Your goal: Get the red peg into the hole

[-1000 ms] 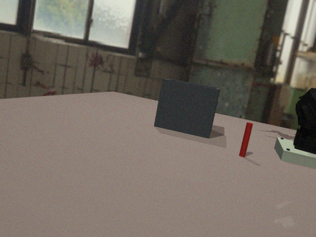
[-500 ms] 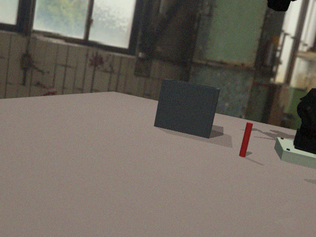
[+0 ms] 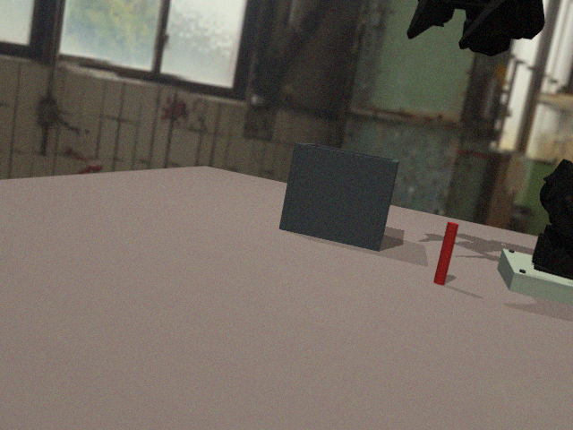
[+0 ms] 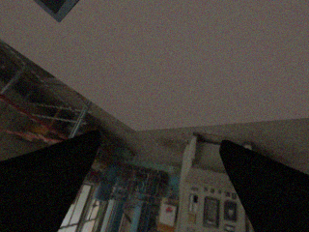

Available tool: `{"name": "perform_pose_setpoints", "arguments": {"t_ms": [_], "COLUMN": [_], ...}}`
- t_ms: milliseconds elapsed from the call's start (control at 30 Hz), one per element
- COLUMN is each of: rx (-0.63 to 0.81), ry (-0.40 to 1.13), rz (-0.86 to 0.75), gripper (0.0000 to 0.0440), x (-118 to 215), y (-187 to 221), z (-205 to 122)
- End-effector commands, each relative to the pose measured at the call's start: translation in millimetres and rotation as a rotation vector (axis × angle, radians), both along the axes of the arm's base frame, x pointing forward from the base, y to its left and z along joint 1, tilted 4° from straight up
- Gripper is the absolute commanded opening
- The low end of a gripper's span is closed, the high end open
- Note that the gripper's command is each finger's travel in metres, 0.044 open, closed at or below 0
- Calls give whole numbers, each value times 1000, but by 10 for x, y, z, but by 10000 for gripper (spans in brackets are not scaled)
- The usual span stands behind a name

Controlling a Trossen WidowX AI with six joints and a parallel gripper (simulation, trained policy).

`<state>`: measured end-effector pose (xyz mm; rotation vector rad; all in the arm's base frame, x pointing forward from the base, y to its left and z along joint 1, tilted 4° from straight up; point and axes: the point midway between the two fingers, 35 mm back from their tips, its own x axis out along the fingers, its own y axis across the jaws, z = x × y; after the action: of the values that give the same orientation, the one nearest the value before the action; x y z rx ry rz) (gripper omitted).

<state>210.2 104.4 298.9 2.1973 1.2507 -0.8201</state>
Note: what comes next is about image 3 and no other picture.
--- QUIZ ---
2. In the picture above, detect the red peg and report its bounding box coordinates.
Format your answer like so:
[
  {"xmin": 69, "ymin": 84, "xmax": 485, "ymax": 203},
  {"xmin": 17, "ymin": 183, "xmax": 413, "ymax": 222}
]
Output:
[{"xmin": 434, "ymin": 222, "xmax": 459, "ymax": 285}]

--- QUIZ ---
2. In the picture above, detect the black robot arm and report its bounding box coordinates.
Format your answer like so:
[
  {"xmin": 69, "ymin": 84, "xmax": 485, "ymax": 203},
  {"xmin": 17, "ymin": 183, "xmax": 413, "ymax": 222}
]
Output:
[{"xmin": 470, "ymin": 36, "xmax": 573, "ymax": 280}]

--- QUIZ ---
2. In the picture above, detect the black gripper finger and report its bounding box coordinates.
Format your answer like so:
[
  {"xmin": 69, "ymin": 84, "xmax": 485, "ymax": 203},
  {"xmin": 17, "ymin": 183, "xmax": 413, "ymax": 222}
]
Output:
[
  {"xmin": 458, "ymin": 0, "xmax": 522, "ymax": 49},
  {"xmin": 406, "ymin": 0, "xmax": 444, "ymax": 39}
]

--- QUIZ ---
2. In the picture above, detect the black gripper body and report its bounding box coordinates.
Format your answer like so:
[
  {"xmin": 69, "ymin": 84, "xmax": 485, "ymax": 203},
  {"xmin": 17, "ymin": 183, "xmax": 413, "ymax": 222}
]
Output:
[{"xmin": 438, "ymin": 0, "xmax": 545, "ymax": 40}]

